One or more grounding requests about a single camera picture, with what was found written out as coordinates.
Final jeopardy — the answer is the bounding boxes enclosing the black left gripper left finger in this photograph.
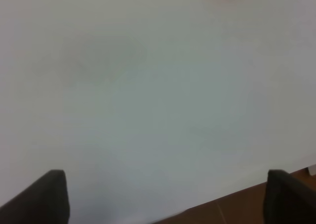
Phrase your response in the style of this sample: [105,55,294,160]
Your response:
[0,170,70,224]

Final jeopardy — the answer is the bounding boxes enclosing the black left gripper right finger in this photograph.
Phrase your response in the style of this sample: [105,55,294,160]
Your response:
[263,170,316,224]

